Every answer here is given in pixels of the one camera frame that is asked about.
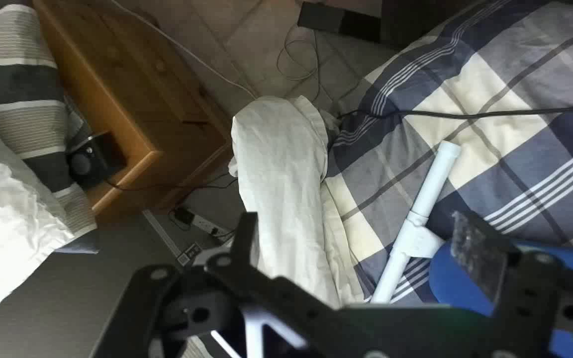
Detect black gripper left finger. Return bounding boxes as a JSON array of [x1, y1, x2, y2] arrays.
[[207, 213, 259, 269]]

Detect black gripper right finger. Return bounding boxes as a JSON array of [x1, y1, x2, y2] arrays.
[[450, 213, 511, 311]]

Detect white bed sheet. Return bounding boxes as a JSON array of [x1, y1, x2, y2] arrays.
[[229, 98, 364, 309]]

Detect blue plaid bed cover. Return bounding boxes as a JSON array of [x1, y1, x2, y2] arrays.
[[326, 0, 573, 299]]

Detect blue ironing board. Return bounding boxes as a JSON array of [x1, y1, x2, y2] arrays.
[[430, 241, 573, 358]]

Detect white ironing board leg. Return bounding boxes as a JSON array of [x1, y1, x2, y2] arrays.
[[372, 141, 462, 303]]

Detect white power strip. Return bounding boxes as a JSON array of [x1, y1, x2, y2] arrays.
[[171, 207, 233, 243]]

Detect small black speaker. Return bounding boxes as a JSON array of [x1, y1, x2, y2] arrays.
[[66, 132, 127, 189]]

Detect wooden nightstand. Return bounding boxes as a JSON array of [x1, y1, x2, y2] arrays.
[[32, 0, 231, 223]]

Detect grey striped pillow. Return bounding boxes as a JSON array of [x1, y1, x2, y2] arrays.
[[0, 0, 96, 239]]

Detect black cable on bed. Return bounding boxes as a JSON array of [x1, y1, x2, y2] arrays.
[[330, 102, 573, 137]]

